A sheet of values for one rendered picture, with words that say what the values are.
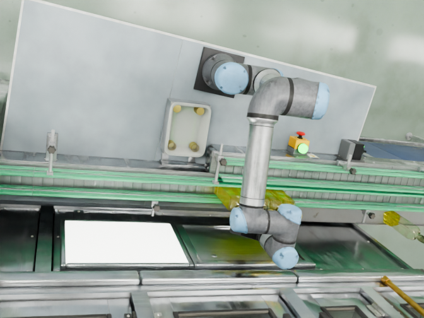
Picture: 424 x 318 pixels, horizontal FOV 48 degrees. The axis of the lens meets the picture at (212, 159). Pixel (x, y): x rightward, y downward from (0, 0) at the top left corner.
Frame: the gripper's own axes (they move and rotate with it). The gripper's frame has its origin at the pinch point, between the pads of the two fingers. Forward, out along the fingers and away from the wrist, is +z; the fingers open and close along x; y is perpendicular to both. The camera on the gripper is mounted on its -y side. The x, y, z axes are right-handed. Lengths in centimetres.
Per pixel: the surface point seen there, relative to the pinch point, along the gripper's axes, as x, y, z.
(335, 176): 8, 55, 28
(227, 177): 6.1, 0.4, 23.2
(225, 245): -12.7, -5.2, -1.4
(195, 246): -12.7, -17.1, -2.3
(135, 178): 4.1, -38.3, 20.9
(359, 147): 22, 67, 32
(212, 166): 9.3, -5.5, 27.0
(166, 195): -3.6, -24.4, 23.4
